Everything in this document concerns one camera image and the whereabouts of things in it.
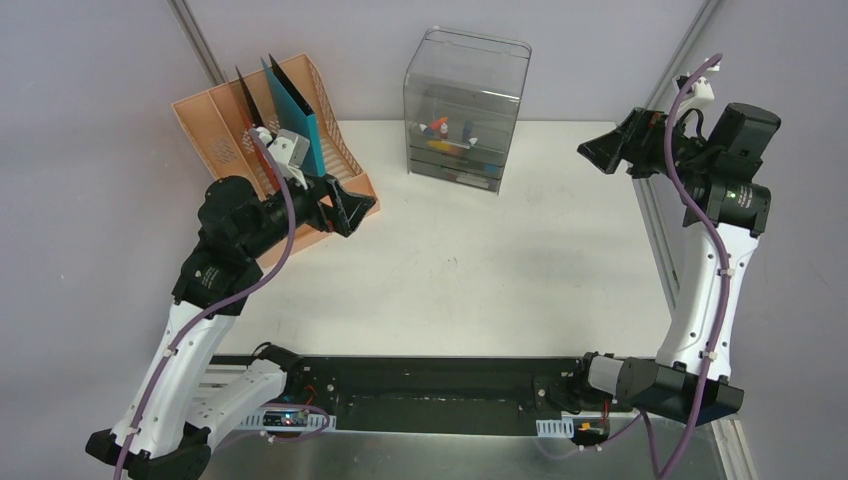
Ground dark blue small bottle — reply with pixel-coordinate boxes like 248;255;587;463
461;120;473;143

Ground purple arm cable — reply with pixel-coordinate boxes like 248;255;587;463
536;52;733;480
112;129;333;480

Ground smoked clear drawer box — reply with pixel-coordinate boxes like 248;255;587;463
403;26;532;192

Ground red folder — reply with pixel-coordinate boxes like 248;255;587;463
236;69;281;198

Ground peach plastic file organizer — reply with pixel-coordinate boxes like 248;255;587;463
170;52;382;270

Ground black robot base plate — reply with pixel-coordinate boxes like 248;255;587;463
241;356;631;439

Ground teal folder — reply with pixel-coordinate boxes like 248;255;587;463
262;55;327;177

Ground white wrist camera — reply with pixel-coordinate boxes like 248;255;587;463
264;129;310;190
679;76;715;111

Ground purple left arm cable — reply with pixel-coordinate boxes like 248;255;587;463
112;129;333;480

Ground red orange small bottle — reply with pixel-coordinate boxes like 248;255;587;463
429;117;448;131

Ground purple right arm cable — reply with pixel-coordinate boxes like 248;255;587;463
536;52;733;480

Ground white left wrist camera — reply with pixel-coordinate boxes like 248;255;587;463
264;129;310;190

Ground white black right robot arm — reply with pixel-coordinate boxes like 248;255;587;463
567;102;781;425

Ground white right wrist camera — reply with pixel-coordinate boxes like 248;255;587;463
679;76;715;111

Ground white marker brown cap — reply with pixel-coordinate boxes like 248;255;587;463
445;172;490;189

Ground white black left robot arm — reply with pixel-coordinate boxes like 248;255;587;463
86;174;377;479

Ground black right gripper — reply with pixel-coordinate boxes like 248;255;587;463
578;107;715;185

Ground aluminium frame rail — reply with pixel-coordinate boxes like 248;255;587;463
712;417;759;480

